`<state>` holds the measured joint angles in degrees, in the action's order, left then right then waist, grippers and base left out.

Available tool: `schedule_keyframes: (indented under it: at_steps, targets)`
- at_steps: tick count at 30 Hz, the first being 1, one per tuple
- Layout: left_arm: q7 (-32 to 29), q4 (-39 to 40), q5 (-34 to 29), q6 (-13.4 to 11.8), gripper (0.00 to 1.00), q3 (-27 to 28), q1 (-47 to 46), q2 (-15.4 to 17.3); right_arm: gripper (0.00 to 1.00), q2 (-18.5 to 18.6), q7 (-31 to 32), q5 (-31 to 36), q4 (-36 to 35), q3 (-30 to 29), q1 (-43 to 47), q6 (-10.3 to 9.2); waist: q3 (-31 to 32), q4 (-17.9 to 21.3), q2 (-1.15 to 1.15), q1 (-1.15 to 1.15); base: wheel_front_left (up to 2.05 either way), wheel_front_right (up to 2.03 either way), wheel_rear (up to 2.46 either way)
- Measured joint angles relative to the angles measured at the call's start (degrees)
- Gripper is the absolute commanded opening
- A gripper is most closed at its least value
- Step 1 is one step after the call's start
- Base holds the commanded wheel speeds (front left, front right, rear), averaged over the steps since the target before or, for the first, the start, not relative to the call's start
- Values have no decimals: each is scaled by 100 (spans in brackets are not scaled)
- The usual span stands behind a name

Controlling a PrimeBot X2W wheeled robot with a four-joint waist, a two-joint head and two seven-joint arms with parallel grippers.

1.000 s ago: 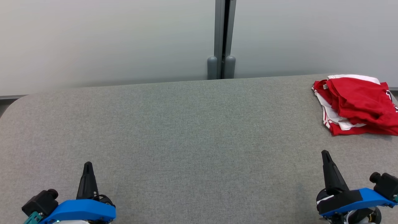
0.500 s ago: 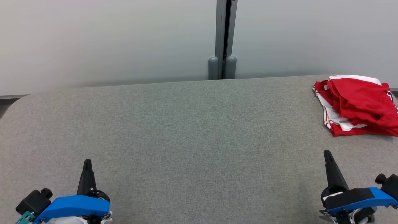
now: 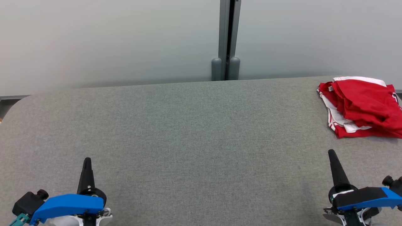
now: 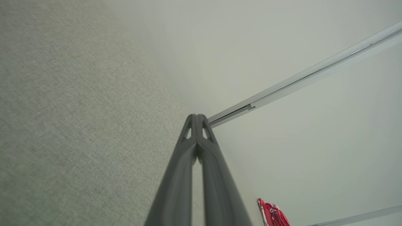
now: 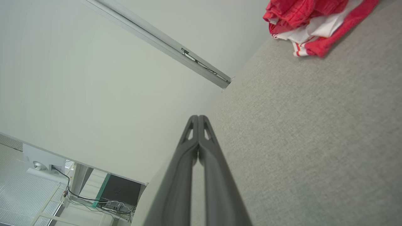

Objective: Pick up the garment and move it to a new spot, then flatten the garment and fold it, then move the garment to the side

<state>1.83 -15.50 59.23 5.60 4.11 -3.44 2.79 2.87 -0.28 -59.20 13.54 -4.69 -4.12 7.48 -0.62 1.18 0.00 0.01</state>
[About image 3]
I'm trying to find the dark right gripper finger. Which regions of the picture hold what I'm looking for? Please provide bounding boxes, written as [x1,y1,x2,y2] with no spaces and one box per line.
[328,149,350,186]

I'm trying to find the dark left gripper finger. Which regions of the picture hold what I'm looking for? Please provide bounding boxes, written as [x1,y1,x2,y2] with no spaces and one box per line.
[77,158,96,195]

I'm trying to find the teal left camera cable connector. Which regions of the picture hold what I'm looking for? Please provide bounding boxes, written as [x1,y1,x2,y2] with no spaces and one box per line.
[9,213,30,226]

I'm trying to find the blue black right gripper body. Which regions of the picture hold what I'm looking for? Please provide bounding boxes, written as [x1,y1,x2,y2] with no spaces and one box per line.
[328,184,402,212]

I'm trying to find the grey double partition post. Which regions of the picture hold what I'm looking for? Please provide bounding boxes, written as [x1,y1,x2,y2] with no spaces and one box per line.
[211,0,242,81]

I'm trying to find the red jersey shirt white sleeves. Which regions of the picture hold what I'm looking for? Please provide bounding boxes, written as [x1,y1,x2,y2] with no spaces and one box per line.
[317,76,402,139]

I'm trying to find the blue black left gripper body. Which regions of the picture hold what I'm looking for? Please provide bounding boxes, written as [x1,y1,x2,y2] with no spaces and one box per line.
[29,188,107,225]

